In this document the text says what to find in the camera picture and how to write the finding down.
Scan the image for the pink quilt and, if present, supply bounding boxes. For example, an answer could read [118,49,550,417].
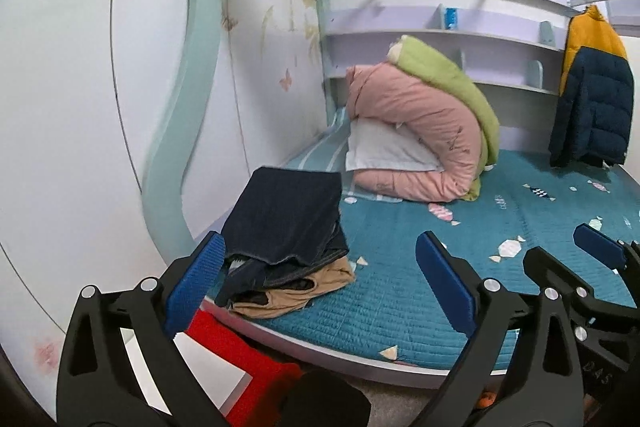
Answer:
[345,63,489,202]

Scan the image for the teal loft bed frame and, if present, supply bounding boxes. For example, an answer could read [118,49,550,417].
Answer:
[142,0,640,378]

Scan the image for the dark blurry object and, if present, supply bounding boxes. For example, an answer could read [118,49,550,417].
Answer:
[289,369,372,427]

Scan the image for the tan pants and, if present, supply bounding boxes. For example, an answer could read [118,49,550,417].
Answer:
[231,256,357,321]

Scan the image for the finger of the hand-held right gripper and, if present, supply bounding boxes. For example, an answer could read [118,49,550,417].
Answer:
[573,223,640,288]
[522,247,596,313]

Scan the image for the white pillow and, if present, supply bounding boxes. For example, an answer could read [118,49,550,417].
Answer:
[345,119,442,172]

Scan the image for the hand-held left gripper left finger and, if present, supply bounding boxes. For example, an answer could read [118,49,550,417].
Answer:
[56,231,234,427]

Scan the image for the blue striped pillow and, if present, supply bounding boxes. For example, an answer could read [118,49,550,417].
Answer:
[284,107,362,180]

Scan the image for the green quilt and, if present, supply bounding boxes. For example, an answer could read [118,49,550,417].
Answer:
[387,35,501,202]

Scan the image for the red object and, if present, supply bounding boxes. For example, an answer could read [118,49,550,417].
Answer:
[184,309,304,427]

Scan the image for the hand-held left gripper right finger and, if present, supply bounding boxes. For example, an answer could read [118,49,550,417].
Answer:
[416,231,585,427]

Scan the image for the dark denim jacket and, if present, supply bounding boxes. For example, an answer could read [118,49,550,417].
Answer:
[215,167,350,309]

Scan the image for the yellow and navy puffer jacket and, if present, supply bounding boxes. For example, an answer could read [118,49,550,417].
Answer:
[548,5,635,168]

